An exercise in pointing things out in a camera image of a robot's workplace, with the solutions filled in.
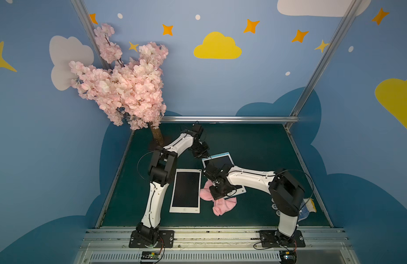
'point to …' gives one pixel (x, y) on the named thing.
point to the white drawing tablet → (186, 194)
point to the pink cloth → (220, 206)
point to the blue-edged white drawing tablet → (218, 160)
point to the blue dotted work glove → (308, 205)
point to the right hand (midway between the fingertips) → (219, 194)
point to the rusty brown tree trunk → (157, 135)
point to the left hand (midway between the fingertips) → (210, 153)
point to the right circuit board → (287, 257)
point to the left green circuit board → (150, 255)
